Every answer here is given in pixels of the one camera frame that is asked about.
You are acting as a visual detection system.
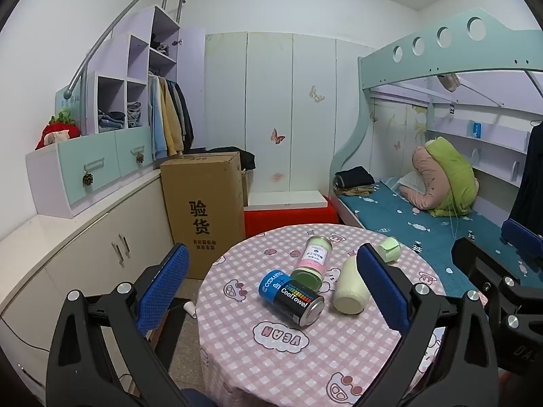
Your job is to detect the tall cardboard box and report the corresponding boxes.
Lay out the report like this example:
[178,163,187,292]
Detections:
[160,151,247,280]

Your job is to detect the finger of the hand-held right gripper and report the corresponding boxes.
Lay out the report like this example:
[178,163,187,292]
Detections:
[502,219,543,260]
[451,236,521,303]

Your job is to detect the cream yellow bottle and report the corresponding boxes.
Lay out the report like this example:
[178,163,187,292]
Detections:
[332,255,374,315]

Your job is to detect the lavender stair cabinet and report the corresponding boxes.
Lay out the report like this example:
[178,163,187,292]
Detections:
[25,6,206,219]

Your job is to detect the green and pink quilt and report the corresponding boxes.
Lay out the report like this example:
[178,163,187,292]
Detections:
[401,137,480,217]

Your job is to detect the person's right hand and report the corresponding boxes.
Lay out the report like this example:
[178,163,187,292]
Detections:
[497,370,543,407]

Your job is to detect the dark hanging clothes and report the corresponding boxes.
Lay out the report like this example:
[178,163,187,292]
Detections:
[167,80,195,151]

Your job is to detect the blue and black can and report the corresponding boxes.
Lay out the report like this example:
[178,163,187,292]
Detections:
[258,269,325,327]

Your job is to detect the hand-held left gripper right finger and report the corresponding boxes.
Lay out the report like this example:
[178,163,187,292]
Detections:
[356,244,501,407]

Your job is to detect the white pillow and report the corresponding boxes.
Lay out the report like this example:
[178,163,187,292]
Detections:
[396,172,425,204]

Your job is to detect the blue printed bed sheet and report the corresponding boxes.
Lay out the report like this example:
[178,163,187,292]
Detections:
[337,180,543,293]

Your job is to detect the red storage bench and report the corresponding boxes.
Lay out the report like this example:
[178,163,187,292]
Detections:
[244,195,340,238]

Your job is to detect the cream low cabinet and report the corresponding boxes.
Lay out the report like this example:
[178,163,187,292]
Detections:
[0,172,187,391]

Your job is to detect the yellow hanging jacket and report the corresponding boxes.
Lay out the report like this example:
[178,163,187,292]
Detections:
[159,77,184,157]

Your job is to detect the light blue hanging jacket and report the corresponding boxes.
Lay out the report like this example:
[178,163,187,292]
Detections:
[148,74,168,159]

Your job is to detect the strawberry plush toy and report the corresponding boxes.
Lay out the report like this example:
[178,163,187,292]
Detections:
[35,108,82,150]

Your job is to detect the small light green cup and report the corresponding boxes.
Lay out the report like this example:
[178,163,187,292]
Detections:
[377,236,401,264]

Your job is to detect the folded dark clothes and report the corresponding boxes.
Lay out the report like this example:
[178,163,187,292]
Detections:
[334,166,376,198]

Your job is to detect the black cloth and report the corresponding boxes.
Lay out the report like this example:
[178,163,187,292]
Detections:
[187,146,256,171]

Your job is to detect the folded jeans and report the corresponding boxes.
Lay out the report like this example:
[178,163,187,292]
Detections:
[126,101,143,128]
[98,110,127,133]

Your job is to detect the pink checkered tablecloth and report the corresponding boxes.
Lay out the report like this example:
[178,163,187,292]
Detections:
[196,222,450,407]

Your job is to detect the dark hanging garment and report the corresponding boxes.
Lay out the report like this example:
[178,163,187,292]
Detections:
[508,119,543,236]

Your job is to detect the teal bunk bed frame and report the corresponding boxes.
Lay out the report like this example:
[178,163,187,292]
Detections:
[330,7,543,264]

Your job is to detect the grey metal handrail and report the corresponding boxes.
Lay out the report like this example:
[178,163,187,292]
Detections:
[63,0,186,100]

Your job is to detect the white wardrobe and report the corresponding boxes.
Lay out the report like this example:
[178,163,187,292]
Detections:
[205,32,374,193]

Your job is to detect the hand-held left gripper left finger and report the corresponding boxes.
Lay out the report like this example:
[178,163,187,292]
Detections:
[46,244,191,407]

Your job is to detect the pink and green jar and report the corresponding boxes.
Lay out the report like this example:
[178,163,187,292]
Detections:
[291,235,334,293]

